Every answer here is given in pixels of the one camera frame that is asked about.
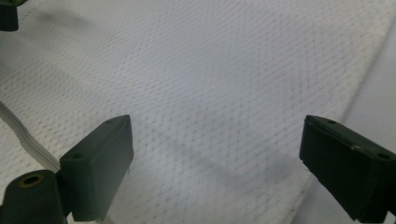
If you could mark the white mesh laundry bag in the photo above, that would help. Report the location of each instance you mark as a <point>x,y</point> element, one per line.
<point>202,77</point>

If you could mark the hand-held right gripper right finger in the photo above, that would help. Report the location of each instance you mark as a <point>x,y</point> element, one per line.
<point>351,174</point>

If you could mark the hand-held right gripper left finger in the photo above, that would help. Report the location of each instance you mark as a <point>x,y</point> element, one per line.
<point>96,168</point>

